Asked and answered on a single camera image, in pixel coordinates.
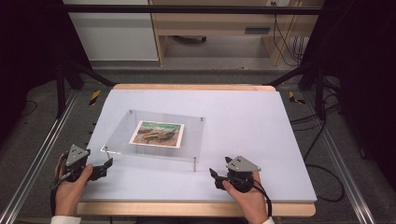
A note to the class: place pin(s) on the clear acrylic photo frame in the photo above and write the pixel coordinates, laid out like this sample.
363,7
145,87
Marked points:
193,137

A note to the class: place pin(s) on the white cabinet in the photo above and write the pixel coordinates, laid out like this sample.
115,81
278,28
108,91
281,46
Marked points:
115,37

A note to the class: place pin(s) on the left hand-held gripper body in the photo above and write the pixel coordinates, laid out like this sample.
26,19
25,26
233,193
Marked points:
75,155

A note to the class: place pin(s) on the pale lavender table mat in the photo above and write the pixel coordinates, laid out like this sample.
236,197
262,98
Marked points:
249,140

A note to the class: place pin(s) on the black curtain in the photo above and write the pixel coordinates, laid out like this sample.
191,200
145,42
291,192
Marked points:
28,46
364,62

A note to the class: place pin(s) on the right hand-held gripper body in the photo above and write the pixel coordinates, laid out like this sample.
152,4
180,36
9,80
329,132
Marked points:
241,165

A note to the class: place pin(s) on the light wooden desk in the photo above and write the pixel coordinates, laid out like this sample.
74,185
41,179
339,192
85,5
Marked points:
211,23

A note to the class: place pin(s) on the black horizontal frame bar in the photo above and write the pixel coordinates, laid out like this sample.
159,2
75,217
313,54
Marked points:
186,9

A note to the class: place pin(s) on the black metal stand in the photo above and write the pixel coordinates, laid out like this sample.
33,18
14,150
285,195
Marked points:
60,93
319,93

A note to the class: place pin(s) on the aluminium floor rail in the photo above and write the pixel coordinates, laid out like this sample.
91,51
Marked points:
34,168
345,174

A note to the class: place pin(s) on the grey desk label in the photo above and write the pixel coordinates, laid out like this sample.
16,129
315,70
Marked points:
257,30

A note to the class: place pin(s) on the beach boats picture print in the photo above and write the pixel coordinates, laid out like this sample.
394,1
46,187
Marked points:
157,134

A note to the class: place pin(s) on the person's right hand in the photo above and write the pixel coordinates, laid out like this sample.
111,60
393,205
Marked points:
252,203

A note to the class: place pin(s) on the person's left hand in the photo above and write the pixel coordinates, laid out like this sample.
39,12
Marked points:
68,196

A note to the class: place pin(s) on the wooden table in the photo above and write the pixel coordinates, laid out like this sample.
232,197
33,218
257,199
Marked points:
186,209

